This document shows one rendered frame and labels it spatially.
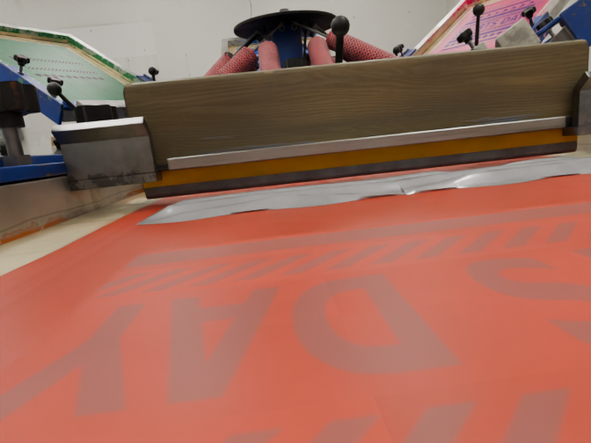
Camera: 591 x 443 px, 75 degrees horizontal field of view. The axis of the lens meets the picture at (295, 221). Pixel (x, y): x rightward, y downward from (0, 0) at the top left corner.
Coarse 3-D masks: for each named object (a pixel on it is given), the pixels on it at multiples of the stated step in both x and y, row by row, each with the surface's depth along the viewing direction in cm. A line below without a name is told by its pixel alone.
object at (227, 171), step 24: (432, 144) 36; (456, 144) 36; (480, 144) 36; (504, 144) 36; (528, 144) 36; (216, 168) 35; (240, 168) 35; (264, 168) 35; (288, 168) 35; (312, 168) 35
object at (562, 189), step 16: (512, 160) 41; (368, 176) 40; (384, 176) 38; (576, 176) 26; (432, 192) 25; (448, 192) 25; (464, 192) 24; (480, 192) 24; (496, 192) 23; (512, 192) 23; (528, 192) 22; (544, 192) 22; (560, 192) 21; (576, 192) 21; (448, 208) 20; (464, 208) 20; (480, 208) 19; (496, 208) 19
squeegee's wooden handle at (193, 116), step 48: (528, 48) 34; (576, 48) 34; (144, 96) 32; (192, 96) 32; (240, 96) 33; (288, 96) 33; (336, 96) 33; (384, 96) 34; (432, 96) 34; (480, 96) 34; (528, 96) 34; (192, 144) 33; (240, 144) 33; (288, 144) 34
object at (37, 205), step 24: (0, 192) 24; (24, 192) 26; (48, 192) 29; (72, 192) 32; (96, 192) 36; (120, 192) 42; (0, 216) 23; (24, 216) 26; (48, 216) 28; (72, 216) 32; (0, 240) 23
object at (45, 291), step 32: (224, 192) 39; (128, 224) 26; (160, 224) 24; (192, 224) 23; (224, 224) 22; (256, 224) 21; (288, 224) 20; (320, 224) 20; (352, 224) 19; (64, 256) 19; (96, 256) 18; (128, 256) 17; (0, 288) 14; (32, 288) 14; (64, 288) 14; (96, 288) 13; (0, 320) 11; (32, 320) 11; (0, 352) 9
